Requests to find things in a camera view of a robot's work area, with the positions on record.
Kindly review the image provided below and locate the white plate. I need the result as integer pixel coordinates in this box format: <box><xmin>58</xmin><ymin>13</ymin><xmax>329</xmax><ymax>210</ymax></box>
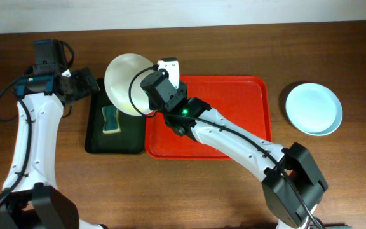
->
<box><xmin>104</xmin><ymin>53</ymin><xmax>153</xmax><ymax>116</ymax></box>

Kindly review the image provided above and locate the green yellow sponge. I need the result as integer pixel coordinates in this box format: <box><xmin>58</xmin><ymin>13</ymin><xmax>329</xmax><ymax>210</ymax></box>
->
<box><xmin>102</xmin><ymin>105</ymin><xmax>121</xmax><ymax>134</ymax></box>

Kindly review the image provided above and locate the light blue plate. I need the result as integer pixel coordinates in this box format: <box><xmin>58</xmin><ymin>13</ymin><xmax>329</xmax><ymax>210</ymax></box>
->
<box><xmin>285</xmin><ymin>83</ymin><xmax>343</xmax><ymax>136</ymax></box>

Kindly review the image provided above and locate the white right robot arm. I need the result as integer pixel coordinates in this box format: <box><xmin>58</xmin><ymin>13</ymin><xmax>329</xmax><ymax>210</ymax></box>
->
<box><xmin>157</xmin><ymin>57</ymin><xmax>328</xmax><ymax>228</ymax></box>

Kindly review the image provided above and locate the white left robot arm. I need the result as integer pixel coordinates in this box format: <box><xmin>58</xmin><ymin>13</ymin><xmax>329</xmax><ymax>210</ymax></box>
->
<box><xmin>0</xmin><ymin>67</ymin><xmax>104</xmax><ymax>228</ymax></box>

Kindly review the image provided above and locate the black plastic tray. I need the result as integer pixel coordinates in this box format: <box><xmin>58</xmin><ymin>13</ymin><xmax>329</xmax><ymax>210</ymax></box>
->
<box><xmin>85</xmin><ymin>78</ymin><xmax>146</xmax><ymax>155</ymax></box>

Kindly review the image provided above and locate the red plastic tray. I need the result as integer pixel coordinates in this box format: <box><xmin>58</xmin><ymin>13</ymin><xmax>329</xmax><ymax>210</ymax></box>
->
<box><xmin>145</xmin><ymin>75</ymin><xmax>272</xmax><ymax>160</ymax></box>

